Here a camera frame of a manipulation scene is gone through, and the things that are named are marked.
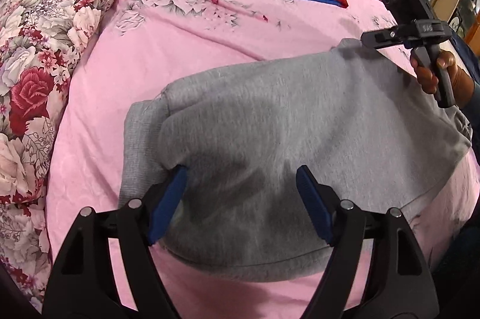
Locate grey sweatpants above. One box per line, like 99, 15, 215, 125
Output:
119, 39, 472, 282

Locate floral red white quilt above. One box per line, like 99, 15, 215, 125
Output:
1, 0, 115, 312

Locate person's right hand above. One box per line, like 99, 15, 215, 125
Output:
410, 50, 477, 109

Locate pink floral bed sheet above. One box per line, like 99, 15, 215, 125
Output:
46, 0, 479, 318

